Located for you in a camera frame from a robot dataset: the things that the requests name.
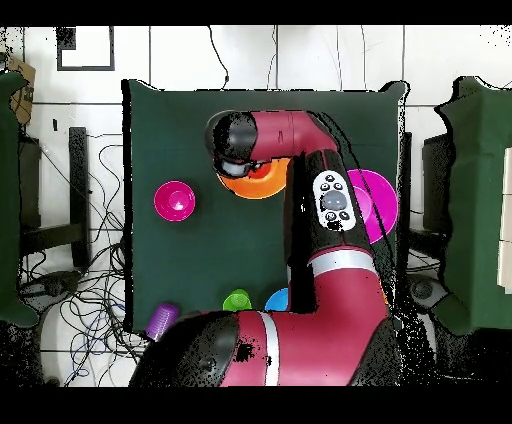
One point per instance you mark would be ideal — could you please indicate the green cup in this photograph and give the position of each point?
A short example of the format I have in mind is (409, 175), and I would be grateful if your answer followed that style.
(236, 302)

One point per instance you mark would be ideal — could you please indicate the cardboard box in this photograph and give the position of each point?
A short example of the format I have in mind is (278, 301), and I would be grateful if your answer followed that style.
(23, 100)

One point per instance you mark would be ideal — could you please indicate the purple cup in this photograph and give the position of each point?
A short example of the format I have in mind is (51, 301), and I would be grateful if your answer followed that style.
(162, 320)

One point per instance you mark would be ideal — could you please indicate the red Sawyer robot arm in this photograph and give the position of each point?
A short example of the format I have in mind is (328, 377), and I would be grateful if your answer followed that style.
(328, 340)

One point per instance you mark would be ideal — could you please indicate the black square floor frame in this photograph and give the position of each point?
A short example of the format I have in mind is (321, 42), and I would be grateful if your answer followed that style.
(59, 56)

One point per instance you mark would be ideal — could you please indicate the large orange bowl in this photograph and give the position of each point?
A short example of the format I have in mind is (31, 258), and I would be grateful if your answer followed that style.
(256, 190)

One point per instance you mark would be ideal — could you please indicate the green-covered side table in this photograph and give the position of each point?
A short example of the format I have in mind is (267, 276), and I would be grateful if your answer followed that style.
(10, 200)
(476, 200)

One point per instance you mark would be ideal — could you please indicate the dark green tablecloth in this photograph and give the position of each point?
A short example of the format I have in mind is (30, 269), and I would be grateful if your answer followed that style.
(200, 248)

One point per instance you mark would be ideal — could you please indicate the large blue bowl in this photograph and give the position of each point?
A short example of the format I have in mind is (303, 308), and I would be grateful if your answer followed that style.
(278, 302)

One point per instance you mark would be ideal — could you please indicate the large pink bowl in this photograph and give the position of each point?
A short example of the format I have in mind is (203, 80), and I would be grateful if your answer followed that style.
(380, 200)

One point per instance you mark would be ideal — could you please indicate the small red bowl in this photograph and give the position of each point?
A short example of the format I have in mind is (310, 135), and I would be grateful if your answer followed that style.
(172, 202)

